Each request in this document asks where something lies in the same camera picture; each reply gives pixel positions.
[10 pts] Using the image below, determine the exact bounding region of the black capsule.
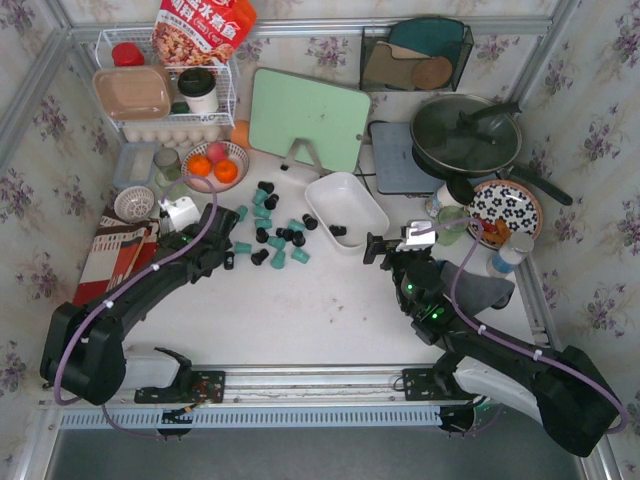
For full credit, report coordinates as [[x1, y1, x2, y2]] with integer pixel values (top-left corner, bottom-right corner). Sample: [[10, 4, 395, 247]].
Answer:
[[256, 227, 269, 244], [257, 181, 275, 195], [250, 249, 269, 266], [223, 251, 235, 271], [302, 214, 318, 231]]

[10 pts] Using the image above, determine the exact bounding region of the grey microfibre cloth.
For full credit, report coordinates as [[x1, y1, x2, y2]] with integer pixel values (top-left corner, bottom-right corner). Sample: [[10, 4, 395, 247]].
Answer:
[[455, 271, 515, 317]]

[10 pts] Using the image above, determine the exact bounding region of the black capsule lone front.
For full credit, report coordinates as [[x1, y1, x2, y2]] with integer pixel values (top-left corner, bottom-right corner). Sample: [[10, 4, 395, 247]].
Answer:
[[329, 225, 347, 238]]

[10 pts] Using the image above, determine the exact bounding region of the white plastic storage basket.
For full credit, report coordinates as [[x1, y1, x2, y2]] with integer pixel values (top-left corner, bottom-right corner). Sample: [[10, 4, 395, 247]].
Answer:
[[304, 172, 390, 256]]

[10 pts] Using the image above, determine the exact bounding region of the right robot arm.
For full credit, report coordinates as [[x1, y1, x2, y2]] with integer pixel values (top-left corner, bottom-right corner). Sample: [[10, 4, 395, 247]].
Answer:
[[363, 227, 628, 457]]

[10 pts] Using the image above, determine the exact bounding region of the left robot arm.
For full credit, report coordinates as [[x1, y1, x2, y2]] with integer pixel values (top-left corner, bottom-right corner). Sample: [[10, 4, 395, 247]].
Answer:
[[40, 203, 240, 406]]

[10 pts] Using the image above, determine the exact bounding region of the green glass cup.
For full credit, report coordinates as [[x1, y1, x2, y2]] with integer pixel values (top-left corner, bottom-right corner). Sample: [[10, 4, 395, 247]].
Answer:
[[437, 206, 469, 246]]

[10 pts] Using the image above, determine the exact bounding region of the white patterned strainer bowl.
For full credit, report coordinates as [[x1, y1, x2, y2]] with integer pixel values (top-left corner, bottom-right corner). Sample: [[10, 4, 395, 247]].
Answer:
[[114, 186, 155, 223]]

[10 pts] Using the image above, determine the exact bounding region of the green tinted glass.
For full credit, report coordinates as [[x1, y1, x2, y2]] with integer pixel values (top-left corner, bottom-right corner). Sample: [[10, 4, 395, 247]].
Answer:
[[153, 147, 181, 192]]

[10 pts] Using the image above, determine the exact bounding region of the teal capsule upper left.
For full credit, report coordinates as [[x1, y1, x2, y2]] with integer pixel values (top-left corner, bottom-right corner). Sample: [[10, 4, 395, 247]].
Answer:
[[236, 205, 248, 222]]

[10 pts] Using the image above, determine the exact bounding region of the teal capsule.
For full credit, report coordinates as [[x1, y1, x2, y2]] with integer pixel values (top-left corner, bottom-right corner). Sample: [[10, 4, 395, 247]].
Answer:
[[252, 189, 269, 206], [234, 241, 253, 255], [267, 236, 286, 250], [270, 250, 286, 270], [236, 205, 248, 222], [291, 247, 310, 264]]

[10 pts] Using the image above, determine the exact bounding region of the teal capsule left centre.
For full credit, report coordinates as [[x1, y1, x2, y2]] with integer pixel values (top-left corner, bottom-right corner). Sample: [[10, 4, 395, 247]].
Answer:
[[234, 241, 253, 255]]

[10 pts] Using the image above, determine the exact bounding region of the striped orange cloth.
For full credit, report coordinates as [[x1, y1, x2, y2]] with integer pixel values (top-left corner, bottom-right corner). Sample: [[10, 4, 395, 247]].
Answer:
[[72, 207, 160, 306]]

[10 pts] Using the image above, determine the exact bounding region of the fruit plate with oranges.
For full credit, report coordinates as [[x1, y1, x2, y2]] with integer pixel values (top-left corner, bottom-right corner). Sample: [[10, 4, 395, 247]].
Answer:
[[181, 141, 250, 193]]

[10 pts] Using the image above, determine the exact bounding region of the clear container blue lid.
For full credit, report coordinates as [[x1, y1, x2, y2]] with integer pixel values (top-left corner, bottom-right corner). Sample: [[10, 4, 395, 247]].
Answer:
[[113, 142, 159, 190]]

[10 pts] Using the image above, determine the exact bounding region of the cartoon paper cup black lid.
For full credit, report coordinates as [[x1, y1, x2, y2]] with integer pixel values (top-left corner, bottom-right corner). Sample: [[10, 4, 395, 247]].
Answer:
[[425, 176, 475, 218]]

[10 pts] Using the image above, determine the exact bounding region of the teal capsule top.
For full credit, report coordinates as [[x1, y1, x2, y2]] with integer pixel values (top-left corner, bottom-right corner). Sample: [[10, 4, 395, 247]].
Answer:
[[252, 189, 269, 206]]

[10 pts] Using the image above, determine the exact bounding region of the grey induction cooker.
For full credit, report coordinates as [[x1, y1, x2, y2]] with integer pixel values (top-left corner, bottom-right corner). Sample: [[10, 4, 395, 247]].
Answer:
[[368, 120, 444, 195]]

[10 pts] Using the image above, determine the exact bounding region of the egg tray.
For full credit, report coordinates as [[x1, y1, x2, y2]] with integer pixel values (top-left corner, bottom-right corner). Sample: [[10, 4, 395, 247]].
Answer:
[[122, 126, 227, 148]]

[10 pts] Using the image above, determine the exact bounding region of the white pill bottle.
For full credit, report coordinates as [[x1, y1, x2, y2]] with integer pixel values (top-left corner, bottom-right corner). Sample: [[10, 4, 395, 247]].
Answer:
[[486, 232, 534, 278]]

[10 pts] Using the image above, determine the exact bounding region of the black capsule top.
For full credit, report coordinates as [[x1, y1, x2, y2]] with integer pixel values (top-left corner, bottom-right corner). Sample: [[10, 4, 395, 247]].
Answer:
[[257, 181, 275, 195]]

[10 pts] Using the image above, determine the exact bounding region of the floral plate with food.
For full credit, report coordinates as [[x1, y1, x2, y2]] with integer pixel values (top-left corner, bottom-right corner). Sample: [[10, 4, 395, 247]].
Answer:
[[466, 180, 543, 250]]

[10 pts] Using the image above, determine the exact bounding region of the teal capsule front middle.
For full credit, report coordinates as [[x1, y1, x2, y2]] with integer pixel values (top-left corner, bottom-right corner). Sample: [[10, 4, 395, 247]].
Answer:
[[270, 250, 286, 270]]

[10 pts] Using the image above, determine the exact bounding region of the teal capsule front right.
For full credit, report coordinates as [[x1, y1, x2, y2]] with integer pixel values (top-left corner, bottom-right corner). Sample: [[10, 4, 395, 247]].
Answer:
[[291, 247, 310, 264]]

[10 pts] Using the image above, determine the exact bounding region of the black frying pan with lid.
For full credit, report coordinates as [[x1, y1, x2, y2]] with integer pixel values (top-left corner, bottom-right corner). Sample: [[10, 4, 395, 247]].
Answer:
[[409, 94, 573, 206]]

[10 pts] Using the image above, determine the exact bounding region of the beige plastic container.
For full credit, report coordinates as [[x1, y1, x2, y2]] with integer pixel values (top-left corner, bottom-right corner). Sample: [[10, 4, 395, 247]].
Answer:
[[92, 65, 174, 122]]

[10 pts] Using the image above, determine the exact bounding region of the white cup black lid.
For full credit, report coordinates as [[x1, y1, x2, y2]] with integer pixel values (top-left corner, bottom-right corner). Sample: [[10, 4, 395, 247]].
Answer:
[[177, 67, 219, 114]]

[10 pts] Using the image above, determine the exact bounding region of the green cutting board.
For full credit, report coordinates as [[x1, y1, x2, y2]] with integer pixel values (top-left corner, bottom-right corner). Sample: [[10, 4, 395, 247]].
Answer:
[[248, 68, 371, 173]]

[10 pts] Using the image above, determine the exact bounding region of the red lid jar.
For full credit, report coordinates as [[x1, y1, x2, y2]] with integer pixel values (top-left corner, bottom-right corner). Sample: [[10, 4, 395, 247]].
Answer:
[[111, 42, 145, 67]]

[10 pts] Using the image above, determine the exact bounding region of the round cork coaster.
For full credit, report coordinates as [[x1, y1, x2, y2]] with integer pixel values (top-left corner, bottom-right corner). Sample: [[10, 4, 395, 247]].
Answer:
[[411, 56, 453, 90]]

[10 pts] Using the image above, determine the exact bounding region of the red snack bag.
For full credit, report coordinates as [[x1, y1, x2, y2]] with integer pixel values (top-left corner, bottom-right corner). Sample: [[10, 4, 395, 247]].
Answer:
[[151, 0, 257, 67]]

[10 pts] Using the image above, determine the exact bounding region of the black mesh organizer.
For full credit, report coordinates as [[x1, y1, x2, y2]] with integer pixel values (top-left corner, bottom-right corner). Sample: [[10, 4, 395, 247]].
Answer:
[[359, 16, 474, 92]]

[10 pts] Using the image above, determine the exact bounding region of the white wire rack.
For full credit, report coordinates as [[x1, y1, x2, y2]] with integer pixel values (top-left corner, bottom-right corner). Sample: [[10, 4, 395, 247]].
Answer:
[[92, 27, 239, 129]]

